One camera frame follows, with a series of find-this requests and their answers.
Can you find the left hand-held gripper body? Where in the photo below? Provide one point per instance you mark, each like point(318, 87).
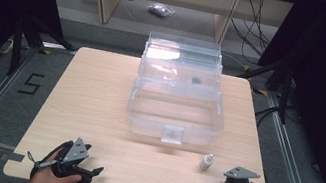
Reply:
point(75, 152)

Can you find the small dark round object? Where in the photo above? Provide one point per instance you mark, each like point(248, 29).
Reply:
point(196, 80)

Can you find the clear plastic bag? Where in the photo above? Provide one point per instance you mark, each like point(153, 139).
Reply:
point(161, 10)

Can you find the small white dropper bottle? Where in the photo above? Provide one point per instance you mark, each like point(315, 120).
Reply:
point(206, 162)

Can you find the black tripod stand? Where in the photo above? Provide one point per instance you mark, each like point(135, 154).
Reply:
point(285, 89)
point(18, 45)

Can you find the clear plastic storage box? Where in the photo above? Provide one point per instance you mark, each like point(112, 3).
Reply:
point(178, 90)

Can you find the white power strip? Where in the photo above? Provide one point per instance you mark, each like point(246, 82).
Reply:
point(6, 47)

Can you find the person's left hand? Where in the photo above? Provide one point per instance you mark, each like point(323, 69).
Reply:
point(49, 179)

